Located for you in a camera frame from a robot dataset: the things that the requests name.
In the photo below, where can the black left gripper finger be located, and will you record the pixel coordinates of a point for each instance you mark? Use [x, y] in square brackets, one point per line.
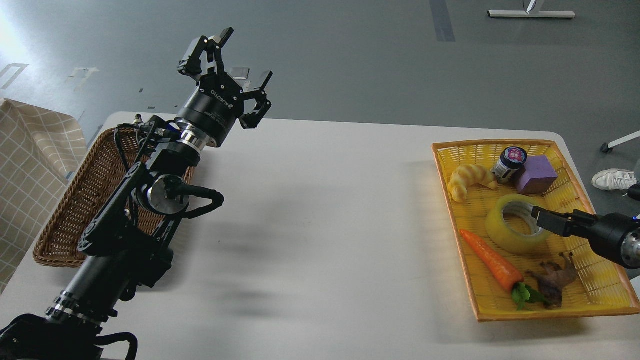
[203, 57]
[251, 120]

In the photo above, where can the purple foam cube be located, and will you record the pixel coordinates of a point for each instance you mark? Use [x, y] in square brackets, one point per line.
[536, 176]

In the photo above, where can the beige checkered cloth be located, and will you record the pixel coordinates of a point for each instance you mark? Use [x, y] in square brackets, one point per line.
[39, 150]

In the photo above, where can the orange toy carrot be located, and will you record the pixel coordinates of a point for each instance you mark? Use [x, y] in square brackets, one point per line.
[504, 272]

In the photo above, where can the yellow toy croissant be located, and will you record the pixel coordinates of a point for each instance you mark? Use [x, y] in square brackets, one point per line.
[466, 176]

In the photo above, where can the brown wicker basket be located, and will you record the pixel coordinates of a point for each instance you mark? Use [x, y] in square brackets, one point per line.
[99, 175]

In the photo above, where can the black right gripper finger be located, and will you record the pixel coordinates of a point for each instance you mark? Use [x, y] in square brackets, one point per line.
[553, 222]
[578, 223]

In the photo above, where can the small dark lidded jar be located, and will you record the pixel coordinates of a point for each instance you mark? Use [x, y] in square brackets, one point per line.
[511, 160]

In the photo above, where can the white chair leg with caster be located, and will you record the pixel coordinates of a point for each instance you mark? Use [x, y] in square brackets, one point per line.
[608, 147]

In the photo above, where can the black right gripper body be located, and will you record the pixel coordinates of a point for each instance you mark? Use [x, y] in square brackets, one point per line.
[617, 238]

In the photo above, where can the silver floor outlet plate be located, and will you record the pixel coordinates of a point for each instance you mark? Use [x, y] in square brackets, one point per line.
[239, 73]

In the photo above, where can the white stand base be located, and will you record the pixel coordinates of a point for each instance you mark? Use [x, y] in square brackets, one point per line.
[532, 9]

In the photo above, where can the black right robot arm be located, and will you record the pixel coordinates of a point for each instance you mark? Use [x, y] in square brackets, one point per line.
[614, 237]

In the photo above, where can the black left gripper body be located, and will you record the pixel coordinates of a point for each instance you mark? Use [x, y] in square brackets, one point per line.
[213, 107]

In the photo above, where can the white sneaker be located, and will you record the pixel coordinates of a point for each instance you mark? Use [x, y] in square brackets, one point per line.
[614, 179]

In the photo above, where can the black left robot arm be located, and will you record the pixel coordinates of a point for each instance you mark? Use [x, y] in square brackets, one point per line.
[127, 243]

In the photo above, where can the yellow tape roll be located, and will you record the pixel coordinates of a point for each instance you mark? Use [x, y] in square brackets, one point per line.
[509, 238]

